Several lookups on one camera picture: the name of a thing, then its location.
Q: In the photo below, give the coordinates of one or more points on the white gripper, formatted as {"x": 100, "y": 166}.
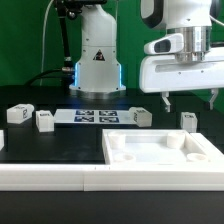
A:
{"x": 164, "y": 74}

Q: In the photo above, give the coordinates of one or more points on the white square tabletop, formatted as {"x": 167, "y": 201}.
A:
{"x": 138, "y": 147}

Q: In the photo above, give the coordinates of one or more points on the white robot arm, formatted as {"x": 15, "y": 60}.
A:
{"x": 182, "y": 60}

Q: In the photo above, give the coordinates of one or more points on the fiducial marker sheet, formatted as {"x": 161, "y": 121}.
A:
{"x": 85, "y": 116}

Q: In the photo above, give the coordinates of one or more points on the white part left edge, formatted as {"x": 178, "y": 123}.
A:
{"x": 1, "y": 139}

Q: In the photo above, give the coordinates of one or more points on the white obstacle fence rail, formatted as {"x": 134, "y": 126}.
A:
{"x": 193, "y": 176}

